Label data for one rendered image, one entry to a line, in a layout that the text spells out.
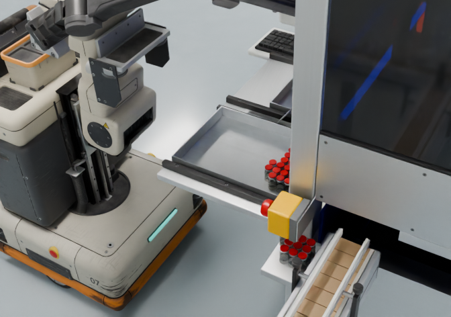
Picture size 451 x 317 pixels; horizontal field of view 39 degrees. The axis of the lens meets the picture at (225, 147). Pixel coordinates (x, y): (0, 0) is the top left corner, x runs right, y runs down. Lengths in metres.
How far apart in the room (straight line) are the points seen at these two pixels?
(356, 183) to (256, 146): 0.50
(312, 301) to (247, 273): 1.25
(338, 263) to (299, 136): 0.30
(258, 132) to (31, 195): 0.92
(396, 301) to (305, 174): 0.39
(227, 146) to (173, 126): 1.55
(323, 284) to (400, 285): 0.21
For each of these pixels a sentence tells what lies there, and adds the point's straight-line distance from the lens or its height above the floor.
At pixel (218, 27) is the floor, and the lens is 4.15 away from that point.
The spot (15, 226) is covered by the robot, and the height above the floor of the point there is 0.27.
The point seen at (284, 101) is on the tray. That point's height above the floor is 0.88.
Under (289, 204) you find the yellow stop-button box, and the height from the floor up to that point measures 1.03.
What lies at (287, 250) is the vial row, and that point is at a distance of 1.44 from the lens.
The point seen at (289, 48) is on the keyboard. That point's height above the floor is 0.83.
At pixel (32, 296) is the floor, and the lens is 2.67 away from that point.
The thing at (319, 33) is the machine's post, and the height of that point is 1.43.
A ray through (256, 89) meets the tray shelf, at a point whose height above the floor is 0.88.
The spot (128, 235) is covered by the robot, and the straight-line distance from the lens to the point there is 2.39.
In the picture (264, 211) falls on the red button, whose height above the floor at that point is 1.00.
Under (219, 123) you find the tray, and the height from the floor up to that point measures 0.88.
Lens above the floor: 2.02
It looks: 40 degrees down
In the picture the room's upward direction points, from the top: 3 degrees counter-clockwise
